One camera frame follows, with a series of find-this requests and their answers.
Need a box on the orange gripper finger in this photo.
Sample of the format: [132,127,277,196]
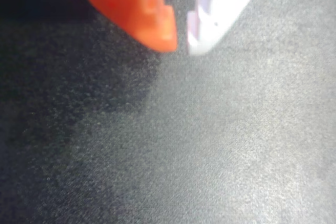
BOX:
[72,0,179,53]

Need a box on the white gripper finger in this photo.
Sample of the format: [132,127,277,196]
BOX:
[187,0,271,57]

